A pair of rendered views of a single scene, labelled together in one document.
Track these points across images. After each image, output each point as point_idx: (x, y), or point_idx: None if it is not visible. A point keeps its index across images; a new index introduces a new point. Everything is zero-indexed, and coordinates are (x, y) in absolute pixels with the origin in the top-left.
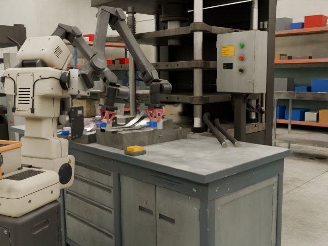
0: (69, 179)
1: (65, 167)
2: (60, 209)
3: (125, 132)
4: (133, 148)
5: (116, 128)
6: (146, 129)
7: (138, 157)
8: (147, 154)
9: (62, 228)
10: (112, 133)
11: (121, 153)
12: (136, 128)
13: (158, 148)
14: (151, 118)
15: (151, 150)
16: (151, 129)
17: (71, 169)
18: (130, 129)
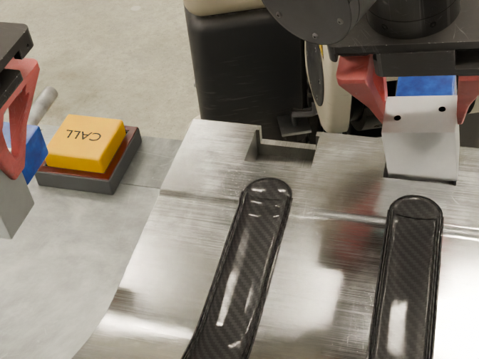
0: (317, 102)
1: (312, 45)
2: (190, 40)
3: (202, 140)
4: (75, 118)
5: (382, 210)
6: (160, 325)
7: (45, 133)
8: (30, 182)
9: (194, 83)
10: (313, 146)
11: (168, 150)
12: (281, 330)
13: (21, 308)
14: (9, 148)
15: (50, 258)
16: (113, 327)
17: (319, 77)
18: (274, 248)
